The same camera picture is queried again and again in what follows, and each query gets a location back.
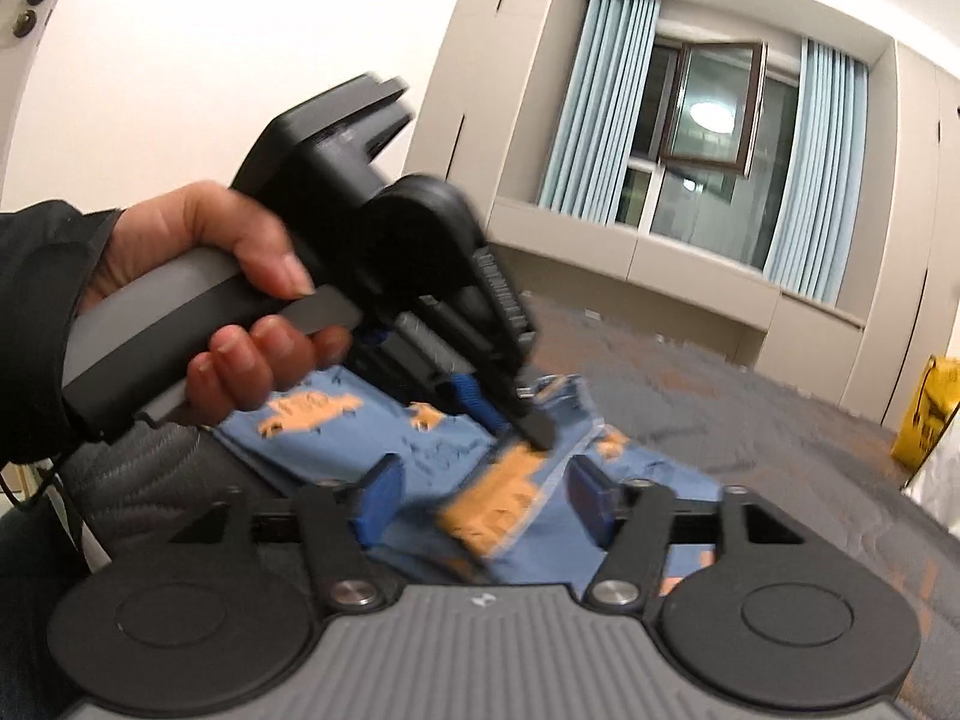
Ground light blue curtain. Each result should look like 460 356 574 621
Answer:
761 36 871 306
536 0 662 215

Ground white door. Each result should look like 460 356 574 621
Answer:
0 0 74 196

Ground beige tall wardrobe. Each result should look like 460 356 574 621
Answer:
840 41 960 428
405 0 580 202

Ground window with brown sash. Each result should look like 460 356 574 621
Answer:
615 37 800 242

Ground yellow bag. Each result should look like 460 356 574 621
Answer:
891 355 960 470

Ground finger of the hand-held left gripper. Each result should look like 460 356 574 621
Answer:
450 375 515 437
502 382 557 451

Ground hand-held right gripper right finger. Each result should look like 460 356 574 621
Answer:
566 457 807 610

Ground person's left forearm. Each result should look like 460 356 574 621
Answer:
0 199 125 470

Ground person's left hand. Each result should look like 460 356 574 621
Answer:
81 180 355 428

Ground blue pants with orange cars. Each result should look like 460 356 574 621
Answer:
214 367 721 593

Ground white shopping bag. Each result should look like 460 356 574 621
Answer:
904 420 960 522

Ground black door handle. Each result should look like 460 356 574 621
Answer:
2 0 52 40

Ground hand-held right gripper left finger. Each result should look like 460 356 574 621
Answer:
169 454 406 610

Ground beige window seat cabinet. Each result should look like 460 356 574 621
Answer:
487 195 868 392

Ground grey quilted bed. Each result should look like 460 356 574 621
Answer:
217 292 960 720

